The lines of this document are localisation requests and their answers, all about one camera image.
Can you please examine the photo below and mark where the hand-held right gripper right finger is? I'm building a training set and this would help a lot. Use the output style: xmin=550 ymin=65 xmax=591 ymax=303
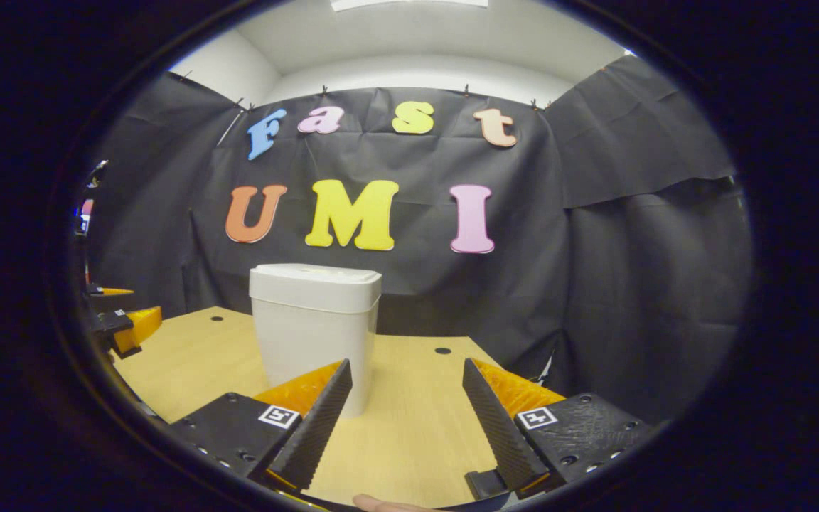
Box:
xmin=461 ymin=357 xmax=659 ymax=496

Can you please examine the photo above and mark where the ceiling light panel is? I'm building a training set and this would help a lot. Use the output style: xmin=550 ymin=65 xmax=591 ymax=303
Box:
xmin=330 ymin=0 xmax=488 ymax=12

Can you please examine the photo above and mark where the white desktop garbage bin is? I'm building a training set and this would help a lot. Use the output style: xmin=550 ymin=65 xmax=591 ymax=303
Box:
xmin=249 ymin=263 xmax=383 ymax=418

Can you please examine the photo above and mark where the wooden desktop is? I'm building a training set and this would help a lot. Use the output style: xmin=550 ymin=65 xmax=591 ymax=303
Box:
xmin=112 ymin=306 xmax=567 ymax=509

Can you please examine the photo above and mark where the black backdrop cloth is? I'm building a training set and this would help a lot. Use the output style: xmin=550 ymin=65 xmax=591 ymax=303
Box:
xmin=86 ymin=53 xmax=751 ymax=424

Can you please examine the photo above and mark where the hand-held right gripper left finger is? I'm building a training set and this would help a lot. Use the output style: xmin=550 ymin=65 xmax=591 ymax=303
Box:
xmin=168 ymin=358 xmax=353 ymax=493

